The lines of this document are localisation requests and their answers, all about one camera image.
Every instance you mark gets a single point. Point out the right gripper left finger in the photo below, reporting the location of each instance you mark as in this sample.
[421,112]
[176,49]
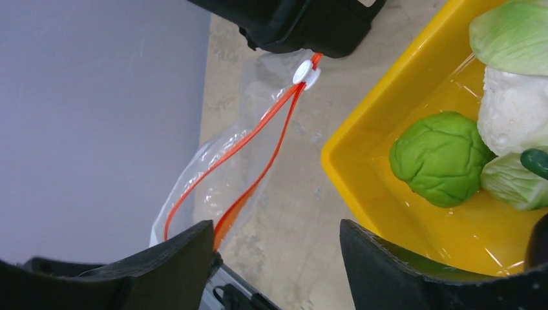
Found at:
[170,275]

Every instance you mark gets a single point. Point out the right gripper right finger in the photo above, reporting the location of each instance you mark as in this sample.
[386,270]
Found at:
[383,275]

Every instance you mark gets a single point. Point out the clear zip top bag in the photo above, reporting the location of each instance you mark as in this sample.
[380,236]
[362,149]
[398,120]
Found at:
[225,178]

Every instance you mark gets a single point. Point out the green wrinkled guava toy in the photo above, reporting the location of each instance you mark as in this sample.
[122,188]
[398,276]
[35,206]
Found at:
[440,158]

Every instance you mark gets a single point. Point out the purple eggplant toy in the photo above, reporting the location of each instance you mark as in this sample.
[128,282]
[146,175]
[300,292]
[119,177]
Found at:
[536,253]

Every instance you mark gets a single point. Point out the dark green chili pepper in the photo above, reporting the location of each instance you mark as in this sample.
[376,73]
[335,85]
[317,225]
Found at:
[535,160]

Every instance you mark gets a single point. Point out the yellow plastic tray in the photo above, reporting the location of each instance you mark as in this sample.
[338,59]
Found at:
[438,72]

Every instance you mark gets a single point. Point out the black plastic toolbox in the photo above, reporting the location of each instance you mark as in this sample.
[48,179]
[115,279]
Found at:
[334,28]

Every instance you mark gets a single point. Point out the white cauliflower toy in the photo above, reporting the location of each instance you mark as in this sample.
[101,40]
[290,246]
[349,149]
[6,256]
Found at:
[511,41]

